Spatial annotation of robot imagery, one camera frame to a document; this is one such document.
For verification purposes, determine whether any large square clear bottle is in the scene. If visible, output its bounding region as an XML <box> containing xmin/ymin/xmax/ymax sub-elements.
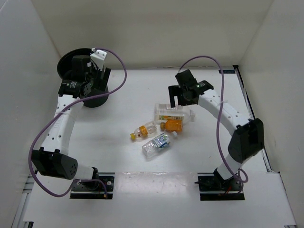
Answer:
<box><xmin>154</xmin><ymin>103</ymin><xmax>195</xmax><ymax>125</ymax></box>

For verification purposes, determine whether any orange juice bottle gold cap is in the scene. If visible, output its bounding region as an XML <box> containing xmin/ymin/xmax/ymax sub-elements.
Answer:
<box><xmin>160</xmin><ymin>120</ymin><xmax>183</xmax><ymax>132</ymax></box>

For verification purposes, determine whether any clear water bottle green label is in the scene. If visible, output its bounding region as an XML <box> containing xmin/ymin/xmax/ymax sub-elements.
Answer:
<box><xmin>142</xmin><ymin>131</ymin><xmax>178</xmax><ymax>160</ymax></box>

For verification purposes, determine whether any small clear bottle yellow cap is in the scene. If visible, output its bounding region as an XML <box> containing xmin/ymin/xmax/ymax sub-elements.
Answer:
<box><xmin>130</xmin><ymin>121</ymin><xmax>157</xmax><ymax>141</ymax></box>

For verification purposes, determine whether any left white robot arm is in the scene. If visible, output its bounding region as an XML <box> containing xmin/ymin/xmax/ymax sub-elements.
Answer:
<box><xmin>29</xmin><ymin>48</ymin><xmax>111</xmax><ymax>190</ymax></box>

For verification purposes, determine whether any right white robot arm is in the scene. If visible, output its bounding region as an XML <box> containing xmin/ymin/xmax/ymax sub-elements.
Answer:
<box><xmin>168</xmin><ymin>70</ymin><xmax>264</xmax><ymax>190</ymax></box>

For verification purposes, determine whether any black plastic waste bin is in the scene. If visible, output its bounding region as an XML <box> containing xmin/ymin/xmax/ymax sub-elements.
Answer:
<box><xmin>57</xmin><ymin>48</ymin><xmax>111</xmax><ymax>99</ymax></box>

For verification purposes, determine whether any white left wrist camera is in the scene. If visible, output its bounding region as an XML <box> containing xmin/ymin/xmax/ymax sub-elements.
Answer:
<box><xmin>90</xmin><ymin>48</ymin><xmax>107</xmax><ymax>70</ymax></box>

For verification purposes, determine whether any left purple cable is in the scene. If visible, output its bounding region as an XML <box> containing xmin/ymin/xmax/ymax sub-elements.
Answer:
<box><xmin>28</xmin><ymin>48</ymin><xmax>128</xmax><ymax>198</ymax></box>

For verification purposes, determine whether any purple cable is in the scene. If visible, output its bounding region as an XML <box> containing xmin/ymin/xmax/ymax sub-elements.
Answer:
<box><xmin>28</xmin><ymin>48</ymin><xmax>128</xmax><ymax>198</ymax></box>
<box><xmin>177</xmin><ymin>56</ymin><xmax>249</xmax><ymax>194</ymax></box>

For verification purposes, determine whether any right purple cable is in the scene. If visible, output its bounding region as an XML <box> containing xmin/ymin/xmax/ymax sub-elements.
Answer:
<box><xmin>177</xmin><ymin>56</ymin><xmax>249</xmax><ymax>194</ymax></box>

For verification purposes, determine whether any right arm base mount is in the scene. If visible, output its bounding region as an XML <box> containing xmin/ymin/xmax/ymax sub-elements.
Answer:
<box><xmin>195</xmin><ymin>173</ymin><xmax>245</xmax><ymax>201</ymax></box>

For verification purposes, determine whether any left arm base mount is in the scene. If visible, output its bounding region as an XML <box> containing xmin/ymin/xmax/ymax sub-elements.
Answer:
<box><xmin>70</xmin><ymin>172</ymin><xmax>115</xmax><ymax>200</ymax></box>

